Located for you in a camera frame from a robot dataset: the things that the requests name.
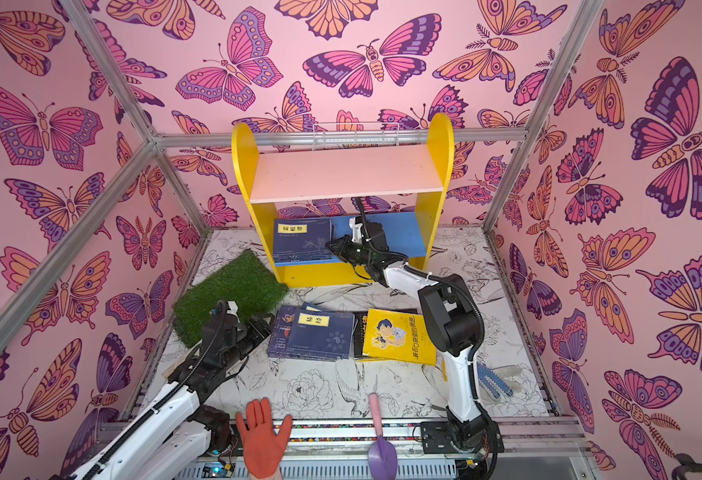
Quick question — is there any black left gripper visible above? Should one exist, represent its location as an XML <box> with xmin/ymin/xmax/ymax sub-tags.
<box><xmin>218</xmin><ymin>311</ymin><xmax>274</xmax><ymax>374</ymax></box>

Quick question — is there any blue book yellow label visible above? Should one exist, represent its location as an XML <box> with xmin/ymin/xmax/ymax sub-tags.
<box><xmin>272</xmin><ymin>218</ymin><xmax>333</xmax><ymax>264</ymax></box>

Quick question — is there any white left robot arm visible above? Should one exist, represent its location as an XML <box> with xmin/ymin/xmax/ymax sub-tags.
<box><xmin>56</xmin><ymin>301</ymin><xmax>275</xmax><ymax>479</ymax></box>

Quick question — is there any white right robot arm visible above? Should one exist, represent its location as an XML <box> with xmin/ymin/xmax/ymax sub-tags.
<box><xmin>327</xmin><ymin>215</ymin><xmax>504</xmax><ymax>455</ymax></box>

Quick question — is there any dark purple portrait book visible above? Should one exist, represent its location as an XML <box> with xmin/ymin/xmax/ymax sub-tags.
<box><xmin>267</xmin><ymin>305</ymin><xmax>300</xmax><ymax>359</ymax></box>

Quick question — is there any green artificial grass mat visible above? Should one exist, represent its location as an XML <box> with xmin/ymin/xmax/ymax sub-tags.
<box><xmin>173</xmin><ymin>249</ymin><xmax>289</xmax><ymax>348</ymax></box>

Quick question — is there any black notebook under yellow book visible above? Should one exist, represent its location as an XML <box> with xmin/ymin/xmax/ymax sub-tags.
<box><xmin>352</xmin><ymin>311</ymin><xmax>367</xmax><ymax>359</ymax></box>

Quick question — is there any yellow pink blue bookshelf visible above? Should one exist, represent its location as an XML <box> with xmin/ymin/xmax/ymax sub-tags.
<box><xmin>231</xmin><ymin>114</ymin><xmax>455</xmax><ymax>288</ymax></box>

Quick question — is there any yellow cartoon boy book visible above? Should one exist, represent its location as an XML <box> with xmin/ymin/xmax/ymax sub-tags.
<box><xmin>361</xmin><ymin>309</ymin><xmax>437</xmax><ymax>366</ymax></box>

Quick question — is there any red rubber glove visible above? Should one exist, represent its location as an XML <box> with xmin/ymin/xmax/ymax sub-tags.
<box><xmin>236</xmin><ymin>398</ymin><xmax>293</xmax><ymax>480</ymax></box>

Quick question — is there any purple pink garden trowel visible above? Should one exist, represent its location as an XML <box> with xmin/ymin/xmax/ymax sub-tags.
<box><xmin>368</xmin><ymin>393</ymin><xmax>398</xmax><ymax>480</ymax></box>

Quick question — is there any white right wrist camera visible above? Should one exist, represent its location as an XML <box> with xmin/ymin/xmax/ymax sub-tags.
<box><xmin>349</xmin><ymin>216</ymin><xmax>364</xmax><ymax>244</ymax></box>

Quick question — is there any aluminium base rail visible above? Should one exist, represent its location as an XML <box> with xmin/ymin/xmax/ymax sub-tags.
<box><xmin>116</xmin><ymin>416</ymin><xmax>586</xmax><ymax>480</ymax></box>

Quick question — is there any aluminium frame post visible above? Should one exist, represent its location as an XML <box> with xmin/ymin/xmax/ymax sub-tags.
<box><xmin>483</xmin><ymin>0</ymin><xmax>603</xmax><ymax>234</ymax></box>

